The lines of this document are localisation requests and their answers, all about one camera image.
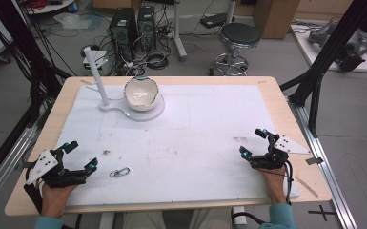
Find black round stool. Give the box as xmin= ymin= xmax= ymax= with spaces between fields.
xmin=209 ymin=22 xmax=262 ymax=77

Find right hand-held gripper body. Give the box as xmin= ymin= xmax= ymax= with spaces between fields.
xmin=250 ymin=135 xmax=312 ymax=170

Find metal key ring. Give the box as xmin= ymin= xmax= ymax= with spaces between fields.
xmin=109 ymin=167 xmax=132 ymax=178

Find flat black device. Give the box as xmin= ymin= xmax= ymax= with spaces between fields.
xmin=199 ymin=12 xmax=236 ymax=30

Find person's right hand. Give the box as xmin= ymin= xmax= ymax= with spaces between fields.
xmin=258 ymin=166 xmax=289 ymax=206

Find white box device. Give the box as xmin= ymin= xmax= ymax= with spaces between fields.
xmin=81 ymin=44 xmax=110 ymax=76

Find black metal frame strut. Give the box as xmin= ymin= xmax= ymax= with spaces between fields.
xmin=0 ymin=0 xmax=72 ymax=128
xmin=279 ymin=0 xmax=367 ymax=138

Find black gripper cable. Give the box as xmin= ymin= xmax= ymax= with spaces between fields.
xmin=283 ymin=159 xmax=295 ymax=205

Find white foam mat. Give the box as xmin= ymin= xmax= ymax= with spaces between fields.
xmin=58 ymin=84 xmax=300 ymax=207

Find white board with robot parts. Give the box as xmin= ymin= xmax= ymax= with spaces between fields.
xmin=290 ymin=19 xmax=367 ymax=74

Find white stand with post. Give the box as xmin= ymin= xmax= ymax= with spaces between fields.
xmin=82 ymin=46 xmax=166 ymax=123

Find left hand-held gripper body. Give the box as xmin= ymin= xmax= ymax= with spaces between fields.
xmin=25 ymin=148 xmax=89 ymax=189

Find thin wooden stick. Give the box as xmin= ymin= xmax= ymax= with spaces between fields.
xmin=295 ymin=176 xmax=319 ymax=198

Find black computer tower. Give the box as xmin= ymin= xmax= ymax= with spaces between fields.
xmin=136 ymin=5 xmax=157 ymax=52
xmin=109 ymin=7 xmax=138 ymax=62

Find person's left hand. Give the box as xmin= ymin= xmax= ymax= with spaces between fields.
xmin=41 ymin=184 xmax=77 ymax=219

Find black floor cable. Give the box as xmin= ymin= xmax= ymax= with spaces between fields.
xmin=231 ymin=211 xmax=271 ymax=226

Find grey tape piece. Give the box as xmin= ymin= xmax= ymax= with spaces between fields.
xmin=305 ymin=156 xmax=325 ymax=166

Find wooden cabinet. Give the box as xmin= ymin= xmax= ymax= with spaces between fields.
xmin=253 ymin=0 xmax=301 ymax=40

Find person's legs in beige pants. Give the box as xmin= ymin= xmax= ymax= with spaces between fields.
xmin=122 ymin=208 xmax=234 ymax=229

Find white desk leg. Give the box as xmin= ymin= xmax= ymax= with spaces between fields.
xmin=172 ymin=0 xmax=189 ymax=62

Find black strap on left gripper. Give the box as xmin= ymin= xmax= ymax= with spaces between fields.
xmin=23 ymin=182 xmax=44 ymax=215

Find white ceramic bowl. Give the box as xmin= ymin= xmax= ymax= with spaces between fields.
xmin=123 ymin=75 xmax=160 ymax=113

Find coil of black cables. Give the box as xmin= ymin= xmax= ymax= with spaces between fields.
xmin=145 ymin=50 xmax=171 ymax=71

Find clear plastic sheet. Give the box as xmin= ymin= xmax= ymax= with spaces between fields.
xmin=52 ymin=11 xmax=93 ymax=31

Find aluminium rail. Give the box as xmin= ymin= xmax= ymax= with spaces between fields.
xmin=0 ymin=126 xmax=38 ymax=219
xmin=286 ymin=94 xmax=359 ymax=229

